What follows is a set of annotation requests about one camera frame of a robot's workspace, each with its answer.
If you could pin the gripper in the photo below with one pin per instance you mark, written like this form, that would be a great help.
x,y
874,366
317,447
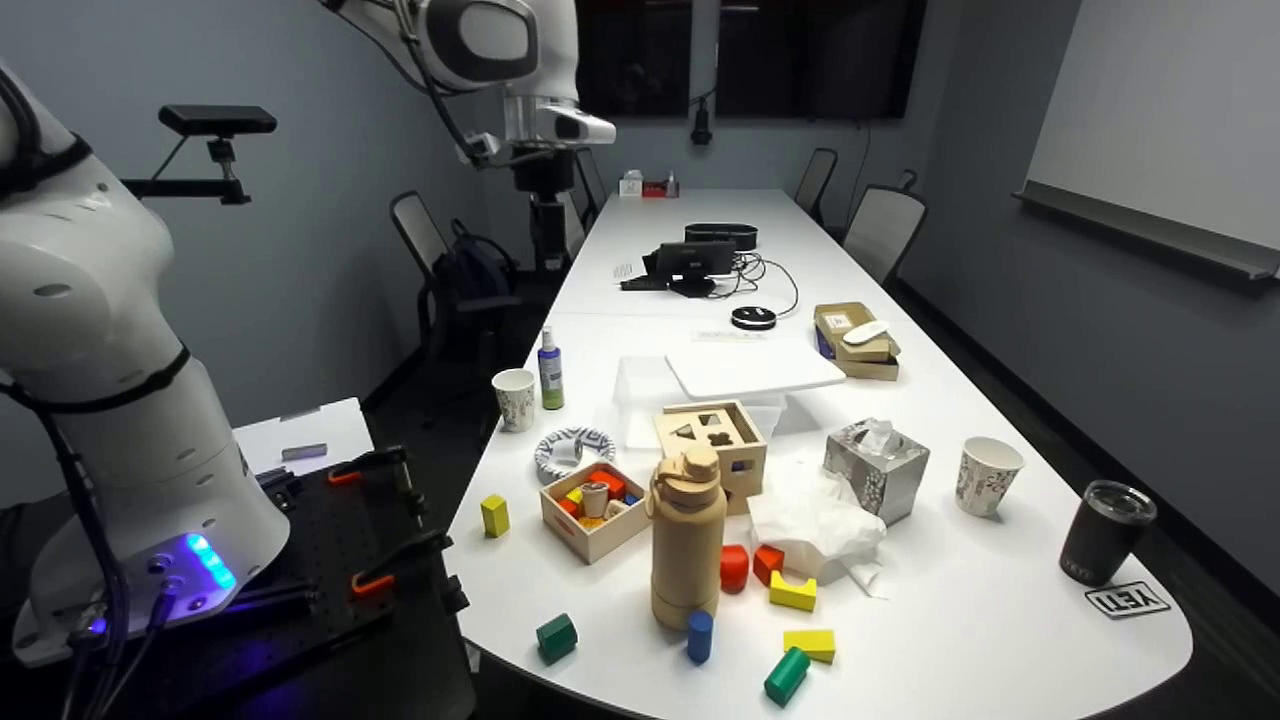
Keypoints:
x,y
545,175

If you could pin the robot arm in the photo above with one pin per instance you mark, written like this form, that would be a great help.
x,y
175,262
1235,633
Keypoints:
x,y
90,300

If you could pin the wooden shape sorter box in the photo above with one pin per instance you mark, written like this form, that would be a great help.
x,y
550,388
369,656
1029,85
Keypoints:
x,y
735,460

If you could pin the office chair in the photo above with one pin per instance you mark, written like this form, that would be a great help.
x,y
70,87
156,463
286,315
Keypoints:
x,y
590,185
415,235
882,230
815,180

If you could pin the white tissue box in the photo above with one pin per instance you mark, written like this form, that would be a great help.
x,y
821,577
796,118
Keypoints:
x,y
631,184

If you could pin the red small box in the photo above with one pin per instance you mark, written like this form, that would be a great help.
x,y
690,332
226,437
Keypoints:
x,y
660,187

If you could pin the black backpack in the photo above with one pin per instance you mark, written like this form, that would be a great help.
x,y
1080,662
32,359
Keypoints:
x,y
478,270

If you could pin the black remote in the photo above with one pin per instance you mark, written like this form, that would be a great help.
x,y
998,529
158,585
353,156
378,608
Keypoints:
x,y
642,284

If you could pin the black hanging webcam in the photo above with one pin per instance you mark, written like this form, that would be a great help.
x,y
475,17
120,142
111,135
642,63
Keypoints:
x,y
701,125

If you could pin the black desk display device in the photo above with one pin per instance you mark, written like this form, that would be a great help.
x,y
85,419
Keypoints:
x,y
695,260

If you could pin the black speaker bar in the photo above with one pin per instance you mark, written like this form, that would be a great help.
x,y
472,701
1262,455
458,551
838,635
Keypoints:
x,y
720,235

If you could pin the purple and green spray bottle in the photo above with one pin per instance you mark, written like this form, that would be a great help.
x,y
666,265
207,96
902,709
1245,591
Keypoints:
x,y
550,375

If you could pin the patterned paper cup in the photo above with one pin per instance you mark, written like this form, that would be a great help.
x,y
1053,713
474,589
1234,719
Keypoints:
x,y
985,480
515,400

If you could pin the white paper slip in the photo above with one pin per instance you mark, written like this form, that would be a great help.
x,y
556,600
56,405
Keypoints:
x,y
728,335

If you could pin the clear plastic container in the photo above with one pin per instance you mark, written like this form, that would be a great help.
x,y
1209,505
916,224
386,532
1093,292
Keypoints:
x,y
640,400

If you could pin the black round puck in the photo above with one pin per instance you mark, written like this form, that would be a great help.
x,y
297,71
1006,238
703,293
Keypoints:
x,y
753,318

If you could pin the patterned tape roll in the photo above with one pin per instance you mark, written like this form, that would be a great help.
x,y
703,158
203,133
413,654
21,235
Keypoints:
x,y
560,445

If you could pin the white container lid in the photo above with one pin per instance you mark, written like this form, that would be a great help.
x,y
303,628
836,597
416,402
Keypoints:
x,y
755,368

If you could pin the heap of wooden blocks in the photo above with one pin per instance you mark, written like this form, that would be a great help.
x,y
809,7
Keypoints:
x,y
597,495

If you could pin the orange and black clamp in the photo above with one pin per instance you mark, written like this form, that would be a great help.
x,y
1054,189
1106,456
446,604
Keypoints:
x,y
395,565
370,464

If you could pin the yellow rectangular block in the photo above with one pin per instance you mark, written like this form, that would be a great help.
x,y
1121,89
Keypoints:
x,y
494,516

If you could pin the white paper sheet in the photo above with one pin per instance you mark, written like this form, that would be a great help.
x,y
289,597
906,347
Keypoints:
x,y
300,430

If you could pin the white oval device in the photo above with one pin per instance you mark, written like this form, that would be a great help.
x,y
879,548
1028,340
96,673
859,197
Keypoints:
x,y
866,332

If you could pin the small grey bar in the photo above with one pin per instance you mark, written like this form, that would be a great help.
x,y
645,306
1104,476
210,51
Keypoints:
x,y
304,452

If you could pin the stack of cardboard boxes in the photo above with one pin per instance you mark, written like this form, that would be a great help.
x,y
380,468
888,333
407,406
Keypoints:
x,y
865,358

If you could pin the wooden tray box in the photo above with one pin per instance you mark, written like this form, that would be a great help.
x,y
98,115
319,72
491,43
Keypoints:
x,y
600,540

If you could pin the tan water bottle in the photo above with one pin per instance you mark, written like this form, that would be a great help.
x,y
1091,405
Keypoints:
x,y
686,550

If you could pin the crumpled white tissue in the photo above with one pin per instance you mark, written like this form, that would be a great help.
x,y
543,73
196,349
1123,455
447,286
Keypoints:
x,y
810,520

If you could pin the red cylinder block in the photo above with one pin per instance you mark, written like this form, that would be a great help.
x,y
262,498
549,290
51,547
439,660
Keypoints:
x,y
734,570

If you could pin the red cube block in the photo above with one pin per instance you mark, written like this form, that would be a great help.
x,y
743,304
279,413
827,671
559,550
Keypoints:
x,y
767,563

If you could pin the silver tissue box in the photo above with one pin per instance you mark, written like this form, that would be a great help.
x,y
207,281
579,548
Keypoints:
x,y
880,475

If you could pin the green hexagonal block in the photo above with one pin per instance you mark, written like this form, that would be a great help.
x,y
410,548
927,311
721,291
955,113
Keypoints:
x,y
556,638

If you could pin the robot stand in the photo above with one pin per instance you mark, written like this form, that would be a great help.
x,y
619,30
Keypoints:
x,y
330,600

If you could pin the yellow arch block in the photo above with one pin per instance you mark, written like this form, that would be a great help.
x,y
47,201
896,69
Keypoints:
x,y
790,595

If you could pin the blue cylinder block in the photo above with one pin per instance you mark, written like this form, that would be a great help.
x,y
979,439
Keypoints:
x,y
699,638

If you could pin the yellow flat block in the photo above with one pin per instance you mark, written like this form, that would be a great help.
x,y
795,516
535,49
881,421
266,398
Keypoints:
x,y
810,645

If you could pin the green cylinder block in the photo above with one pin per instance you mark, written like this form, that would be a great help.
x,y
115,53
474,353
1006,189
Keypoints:
x,y
786,678

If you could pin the whiteboard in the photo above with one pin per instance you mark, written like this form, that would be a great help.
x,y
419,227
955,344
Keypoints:
x,y
1170,110

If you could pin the black tumbler with lid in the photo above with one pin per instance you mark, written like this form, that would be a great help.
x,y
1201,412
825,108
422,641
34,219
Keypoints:
x,y
1100,535

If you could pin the black and white sticker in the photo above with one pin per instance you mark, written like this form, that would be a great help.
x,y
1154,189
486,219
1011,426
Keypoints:
x,y
1128,599

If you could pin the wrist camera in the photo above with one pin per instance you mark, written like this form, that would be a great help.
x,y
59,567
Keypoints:
x,y
480,148

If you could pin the wall screen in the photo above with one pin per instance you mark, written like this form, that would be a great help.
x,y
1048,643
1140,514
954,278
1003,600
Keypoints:
x,y
800,55

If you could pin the camera on mount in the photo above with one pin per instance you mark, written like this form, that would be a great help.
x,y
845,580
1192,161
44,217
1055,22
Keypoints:
x,y
217,120

